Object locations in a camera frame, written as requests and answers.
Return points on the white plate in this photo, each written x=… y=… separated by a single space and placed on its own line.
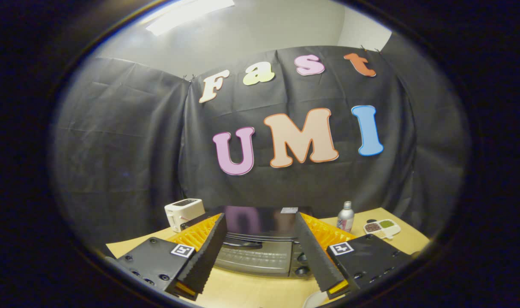
x=313 y=301

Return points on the white toaster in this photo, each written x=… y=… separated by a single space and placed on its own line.
x=183 y=213

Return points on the black toaster oven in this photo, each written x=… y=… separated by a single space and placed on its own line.
x=260 y=222

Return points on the silver bottle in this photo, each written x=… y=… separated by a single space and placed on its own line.
x=346 y=216

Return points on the white divided food dish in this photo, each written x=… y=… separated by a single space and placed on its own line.
x=383 y=227

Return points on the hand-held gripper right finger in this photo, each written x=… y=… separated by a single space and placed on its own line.
x=313 y=250

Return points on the black backdrop cloth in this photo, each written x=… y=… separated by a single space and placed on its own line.
x=127 y=149

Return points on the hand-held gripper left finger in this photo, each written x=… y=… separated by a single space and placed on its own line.
x=208 y=252

